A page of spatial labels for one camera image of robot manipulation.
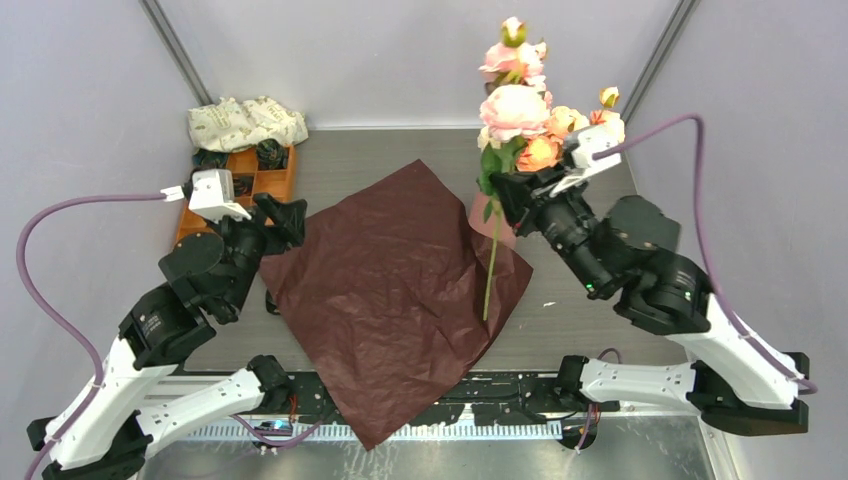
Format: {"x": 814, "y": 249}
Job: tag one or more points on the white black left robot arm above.
{"x": 107, "y": 432}

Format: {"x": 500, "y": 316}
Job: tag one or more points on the dark rolled fabric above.
{"x": 271, "y": 155}
{"x": 206, "y": 159}
{"x": 243, "y": 186}

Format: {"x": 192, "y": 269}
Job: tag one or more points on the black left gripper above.
{"x": 291, "y": 217}

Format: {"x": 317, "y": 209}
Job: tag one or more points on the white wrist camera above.
{"x": 210, "y": 195}
{"x": 586, "y": 155}

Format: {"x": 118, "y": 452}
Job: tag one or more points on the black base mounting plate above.
{"x": 424, "y": 397}

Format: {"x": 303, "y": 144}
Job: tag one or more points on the orange compartment tray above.
{"x": 279, "y": 183}

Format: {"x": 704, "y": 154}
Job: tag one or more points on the dark rolled fabric top right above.
{"x": 271, "y": 155}

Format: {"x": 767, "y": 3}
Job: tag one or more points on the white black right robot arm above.
{"x": 630, "y": 257}

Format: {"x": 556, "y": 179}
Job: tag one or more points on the pink rose stem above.
{"x": 512, "y": 116}
{"x": 514, "y": 60}

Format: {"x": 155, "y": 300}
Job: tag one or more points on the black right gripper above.
{"x": 516, "y": 191}

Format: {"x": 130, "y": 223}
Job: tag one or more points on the maroon and red wrapping paper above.
{"x": 387, "y": 291}

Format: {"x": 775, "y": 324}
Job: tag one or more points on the dark rolled fabric top left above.
{"x": 206, "y": 159}

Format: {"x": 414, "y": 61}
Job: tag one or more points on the dark rolled fabric middle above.
{"x": 243, "y": 186}

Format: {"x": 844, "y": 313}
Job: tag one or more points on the pink cylindrical vase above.
{"x": 493, "y": 223}

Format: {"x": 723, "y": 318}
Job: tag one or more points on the aluminium rail frame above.
{"x": 488, "y": 427}

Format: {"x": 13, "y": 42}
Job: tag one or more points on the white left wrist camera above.
{"x": 210, "y": 195}

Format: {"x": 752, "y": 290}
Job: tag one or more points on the cream patterned cloth bag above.
{"x": 231, "y": 126}

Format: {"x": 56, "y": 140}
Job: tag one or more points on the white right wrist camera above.
{"x": 586, "y": 155}

